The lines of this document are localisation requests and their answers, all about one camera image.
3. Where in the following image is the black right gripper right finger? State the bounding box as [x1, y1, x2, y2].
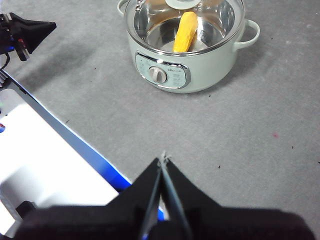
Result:
[162, 159, 316, 240]

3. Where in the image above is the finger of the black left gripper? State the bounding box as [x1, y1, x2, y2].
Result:
[9, 12, 57, 55]

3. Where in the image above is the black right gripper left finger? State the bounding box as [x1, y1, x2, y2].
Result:
[14, 157, 163, 240]

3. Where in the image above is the yellow corn cob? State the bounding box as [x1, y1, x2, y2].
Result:
[172, 10, 199, 54]

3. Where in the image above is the glass lid with green knob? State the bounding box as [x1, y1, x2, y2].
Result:
[123, 0, 246, 55]

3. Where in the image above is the pale green electric pot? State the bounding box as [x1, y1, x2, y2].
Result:
[116, 0, 261, 95]

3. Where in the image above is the black cable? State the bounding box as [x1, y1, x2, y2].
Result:
[0, 52, 11, 70]

